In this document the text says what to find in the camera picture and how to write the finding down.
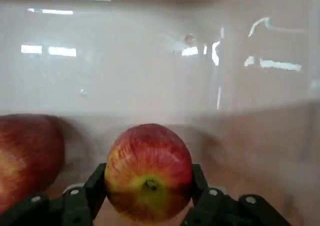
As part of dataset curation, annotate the pale pink storage box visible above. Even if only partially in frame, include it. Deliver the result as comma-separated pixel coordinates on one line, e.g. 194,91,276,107
0,0,320,226

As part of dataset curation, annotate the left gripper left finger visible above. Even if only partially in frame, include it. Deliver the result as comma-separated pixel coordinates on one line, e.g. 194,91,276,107
0,162,109,226

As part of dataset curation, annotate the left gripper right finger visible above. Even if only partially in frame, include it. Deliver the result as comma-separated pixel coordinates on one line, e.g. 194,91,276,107
183,162,294,226

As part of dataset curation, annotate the red yellow apple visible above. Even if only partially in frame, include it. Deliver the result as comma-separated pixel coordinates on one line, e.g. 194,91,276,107
104,123,194,223
0,114,66,211

